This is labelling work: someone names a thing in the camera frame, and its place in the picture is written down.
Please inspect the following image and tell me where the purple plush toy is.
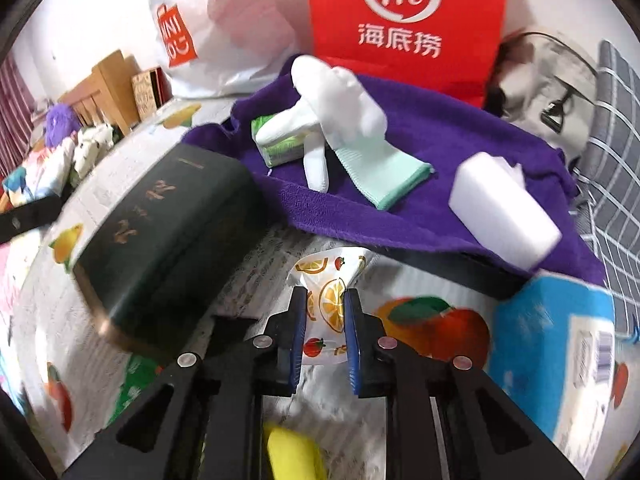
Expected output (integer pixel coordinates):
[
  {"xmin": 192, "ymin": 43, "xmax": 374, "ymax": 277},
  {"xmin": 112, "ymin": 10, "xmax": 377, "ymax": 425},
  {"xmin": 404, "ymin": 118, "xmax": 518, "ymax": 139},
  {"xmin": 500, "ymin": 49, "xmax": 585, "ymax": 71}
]
[{"xmin": 44, "ymin": 103, "xmax": 82, "ymax": 148}]

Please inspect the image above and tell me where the red Haidilao paper bag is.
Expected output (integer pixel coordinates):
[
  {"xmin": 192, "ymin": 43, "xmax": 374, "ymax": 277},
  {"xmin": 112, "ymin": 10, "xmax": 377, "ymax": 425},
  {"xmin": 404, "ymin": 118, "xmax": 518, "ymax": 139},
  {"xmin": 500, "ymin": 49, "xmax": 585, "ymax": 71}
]
[{"xmin": 309, "ymin": 0, "xmax": 506, "ymax": 106}]

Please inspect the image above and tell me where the fruit print tablecloth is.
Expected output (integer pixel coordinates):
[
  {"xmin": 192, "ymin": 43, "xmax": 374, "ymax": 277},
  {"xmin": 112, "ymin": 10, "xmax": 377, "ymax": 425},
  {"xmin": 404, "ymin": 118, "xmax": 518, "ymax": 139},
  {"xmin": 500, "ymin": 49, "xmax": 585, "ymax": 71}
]
[{"xmin": 0, "ymin": 98, "xmax": 640, "ymax": 480}]

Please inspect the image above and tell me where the white foam sponge block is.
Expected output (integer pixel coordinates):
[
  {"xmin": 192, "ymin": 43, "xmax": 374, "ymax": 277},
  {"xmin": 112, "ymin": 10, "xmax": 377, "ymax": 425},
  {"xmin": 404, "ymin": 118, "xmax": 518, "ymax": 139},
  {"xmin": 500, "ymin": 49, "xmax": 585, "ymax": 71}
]
[{"xmin": 448, "ymin": 152, "xmax": 562, "ymax": 271}]

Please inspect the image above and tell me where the green tissue packet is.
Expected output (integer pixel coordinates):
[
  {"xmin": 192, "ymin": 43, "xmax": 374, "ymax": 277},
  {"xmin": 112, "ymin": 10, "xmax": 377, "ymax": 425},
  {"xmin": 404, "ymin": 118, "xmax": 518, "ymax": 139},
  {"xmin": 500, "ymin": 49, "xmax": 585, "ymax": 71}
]
[{"xmin": 250, "ymin": 115, "xmax": 304, "ymax": 169}]

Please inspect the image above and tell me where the dark green rectangular box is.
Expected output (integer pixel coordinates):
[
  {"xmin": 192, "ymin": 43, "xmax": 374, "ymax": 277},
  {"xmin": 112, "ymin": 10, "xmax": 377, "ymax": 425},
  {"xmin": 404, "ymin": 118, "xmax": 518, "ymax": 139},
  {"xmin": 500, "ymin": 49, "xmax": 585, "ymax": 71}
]
[{"xmin": 73, "ymin": 143, "xmax": 266, "ymax": 361}]

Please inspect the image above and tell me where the blue grid plaid cushion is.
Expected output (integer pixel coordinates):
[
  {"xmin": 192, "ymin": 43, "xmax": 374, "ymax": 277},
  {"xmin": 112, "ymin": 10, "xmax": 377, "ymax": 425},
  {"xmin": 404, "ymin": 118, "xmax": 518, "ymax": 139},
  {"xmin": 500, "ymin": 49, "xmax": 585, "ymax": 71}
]
[{"xmin": 575, "ymin": 40, "xmax": 639, "ymax": 344}]

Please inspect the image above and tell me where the green snack packet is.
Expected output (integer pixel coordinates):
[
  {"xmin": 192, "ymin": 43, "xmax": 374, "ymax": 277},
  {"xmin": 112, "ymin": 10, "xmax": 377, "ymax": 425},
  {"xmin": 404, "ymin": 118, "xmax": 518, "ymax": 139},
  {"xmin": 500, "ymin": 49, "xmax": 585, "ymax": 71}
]
[{"xmin": 107, "ymin": 354, "xmax": 163, "ymax": 425}]

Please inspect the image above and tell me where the purple towel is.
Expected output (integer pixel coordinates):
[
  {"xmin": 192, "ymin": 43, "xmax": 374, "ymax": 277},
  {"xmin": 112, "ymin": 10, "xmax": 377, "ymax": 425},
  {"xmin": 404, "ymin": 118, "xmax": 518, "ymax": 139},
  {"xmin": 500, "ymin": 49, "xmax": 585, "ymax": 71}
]
[{"xmin": 183, "ymin": 55, "xmax": 605, "ymax": 285}]

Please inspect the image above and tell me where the white work glove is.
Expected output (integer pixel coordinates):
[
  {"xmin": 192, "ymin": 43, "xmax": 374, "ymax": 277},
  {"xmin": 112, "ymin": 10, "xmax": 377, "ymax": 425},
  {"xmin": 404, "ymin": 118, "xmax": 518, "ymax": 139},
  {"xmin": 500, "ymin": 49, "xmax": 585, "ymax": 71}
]
[{"xmin": 256, "ymin": 55, "xmax": 434, "ymax": 210}]

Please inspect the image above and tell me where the white Miniso plastic bag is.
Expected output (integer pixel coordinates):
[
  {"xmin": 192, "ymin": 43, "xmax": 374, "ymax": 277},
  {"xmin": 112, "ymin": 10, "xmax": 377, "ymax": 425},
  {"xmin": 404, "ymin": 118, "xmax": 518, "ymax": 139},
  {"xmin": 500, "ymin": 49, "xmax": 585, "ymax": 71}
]
[{"xmin": 149, "ymin": 0, "xmax": 304, "ymax": 99}]

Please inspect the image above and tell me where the wooden bed headboard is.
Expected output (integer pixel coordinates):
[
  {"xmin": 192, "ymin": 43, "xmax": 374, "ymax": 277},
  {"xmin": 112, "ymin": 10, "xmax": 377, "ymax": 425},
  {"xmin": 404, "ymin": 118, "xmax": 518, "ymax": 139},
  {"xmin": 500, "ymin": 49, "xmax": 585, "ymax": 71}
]
[{"xmin": 58, "ymin": 50, "xmax": 140, "ymax": 136}]

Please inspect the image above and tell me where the beige canvas backpack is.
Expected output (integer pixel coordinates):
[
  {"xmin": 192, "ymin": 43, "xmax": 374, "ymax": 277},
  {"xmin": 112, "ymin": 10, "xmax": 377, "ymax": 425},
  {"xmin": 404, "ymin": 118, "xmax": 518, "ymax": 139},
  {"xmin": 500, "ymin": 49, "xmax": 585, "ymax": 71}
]
[{"xmin": 483, "ymin": 27, "xmax": 597, "ymax": 166}]

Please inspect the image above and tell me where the floral bedding pile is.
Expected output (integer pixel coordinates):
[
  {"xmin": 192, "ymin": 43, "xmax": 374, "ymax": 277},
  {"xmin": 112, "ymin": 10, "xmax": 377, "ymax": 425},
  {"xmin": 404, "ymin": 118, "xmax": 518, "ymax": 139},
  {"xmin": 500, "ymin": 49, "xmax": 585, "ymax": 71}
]
[{"xmin": 1, "ymin": 124, "xmax": 122, "ymax": 212}]

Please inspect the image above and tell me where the fruit print sachet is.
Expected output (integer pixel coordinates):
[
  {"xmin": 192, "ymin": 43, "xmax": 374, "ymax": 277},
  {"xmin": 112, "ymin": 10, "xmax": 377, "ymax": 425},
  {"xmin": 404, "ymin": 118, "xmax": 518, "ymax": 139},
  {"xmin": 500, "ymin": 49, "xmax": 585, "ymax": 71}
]
[{"xmin": 286, "ymin": 247, "xmax": 372, "ymax": 365}]

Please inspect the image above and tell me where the blue tissue pack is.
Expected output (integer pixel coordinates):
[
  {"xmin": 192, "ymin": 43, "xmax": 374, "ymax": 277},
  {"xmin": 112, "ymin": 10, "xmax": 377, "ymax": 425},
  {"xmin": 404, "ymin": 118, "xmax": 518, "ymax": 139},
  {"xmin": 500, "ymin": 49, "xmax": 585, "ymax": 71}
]
[{"xmin": 488, "ymin": 273, "xmax": 615, "ymax": 476}]

